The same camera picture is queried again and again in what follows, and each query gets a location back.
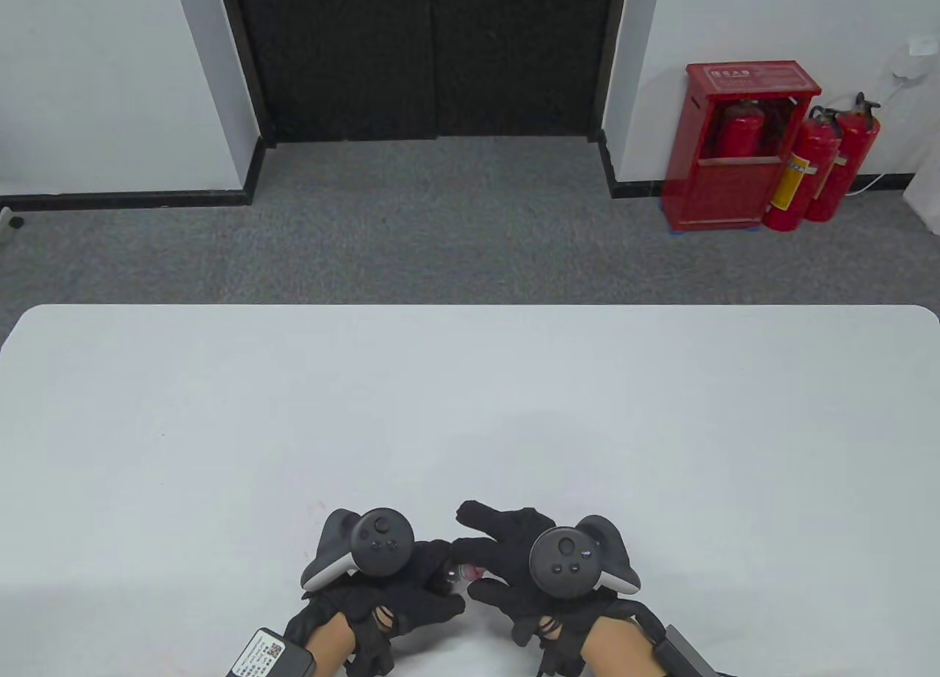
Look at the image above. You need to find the person's right hand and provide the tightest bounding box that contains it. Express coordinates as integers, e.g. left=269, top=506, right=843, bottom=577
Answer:
left=449, top=499, right=637, bottom=672

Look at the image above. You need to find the person's left hand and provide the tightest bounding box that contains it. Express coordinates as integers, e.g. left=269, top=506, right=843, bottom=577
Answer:
left=281, top=539, right=468, bottom=677

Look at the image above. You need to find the person's right forearm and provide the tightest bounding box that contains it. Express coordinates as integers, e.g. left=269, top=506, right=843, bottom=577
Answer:
left=584, top=618, right=665, bottom=677

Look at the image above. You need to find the person's left forearm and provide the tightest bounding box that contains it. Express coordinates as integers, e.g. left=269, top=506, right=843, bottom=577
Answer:
left=305, top=609, right=359, bottom=677

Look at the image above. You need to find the left hand controller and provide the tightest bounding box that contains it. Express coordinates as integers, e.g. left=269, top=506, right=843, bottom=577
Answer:
left=300, top=507, right=416, bottom=592

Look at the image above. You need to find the hand controller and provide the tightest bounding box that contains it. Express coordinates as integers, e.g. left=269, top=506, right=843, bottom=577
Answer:
left=300, top=507, right=416, bottom=592
left=529, top=514, right=642, bottom=599

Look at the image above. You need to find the right hand controller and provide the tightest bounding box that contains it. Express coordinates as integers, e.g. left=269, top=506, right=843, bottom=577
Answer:
left=529, top=514, right=642, bottom=599

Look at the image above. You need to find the red fire extinguisher cabinet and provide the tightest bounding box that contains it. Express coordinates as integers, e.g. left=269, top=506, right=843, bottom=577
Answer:
left=659, top=60, right=823, bottom=233

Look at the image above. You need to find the red fire extinguisher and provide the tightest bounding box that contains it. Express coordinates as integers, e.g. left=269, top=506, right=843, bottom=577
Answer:
left=716, top=98, right=766, bottom=159
left=761, top=106, right=842, bottom=233
left=803, top=92, right=882, bottom=223

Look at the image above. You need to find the black double door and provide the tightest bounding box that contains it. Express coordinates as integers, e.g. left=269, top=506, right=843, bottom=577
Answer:
left=217, top=0, right=631, bottom=148

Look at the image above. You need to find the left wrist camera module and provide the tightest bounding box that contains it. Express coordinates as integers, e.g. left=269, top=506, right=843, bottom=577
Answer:
left=226, top=627, right=317, bottom=677

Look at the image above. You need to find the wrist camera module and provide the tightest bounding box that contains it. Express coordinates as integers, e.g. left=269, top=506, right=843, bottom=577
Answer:
left=652, top=624, right=717, bottom=677
left=226, top=627, right=317, bottom=677

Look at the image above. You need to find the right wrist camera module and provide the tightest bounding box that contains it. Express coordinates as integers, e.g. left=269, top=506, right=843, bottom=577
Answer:
left=652, top=624, right=717, bottom=677

